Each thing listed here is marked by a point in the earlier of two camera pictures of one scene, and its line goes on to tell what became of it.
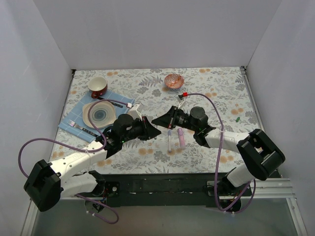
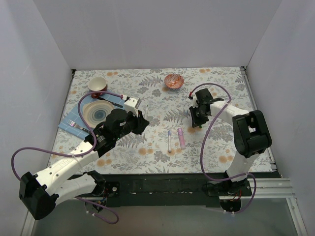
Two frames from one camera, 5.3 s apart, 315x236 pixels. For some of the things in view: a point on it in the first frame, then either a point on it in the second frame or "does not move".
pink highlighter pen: [181, 138] does not move
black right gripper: [173, 118] -> [196, 117]
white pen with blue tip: [169, 133] does not move
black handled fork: [74, 124] does not move
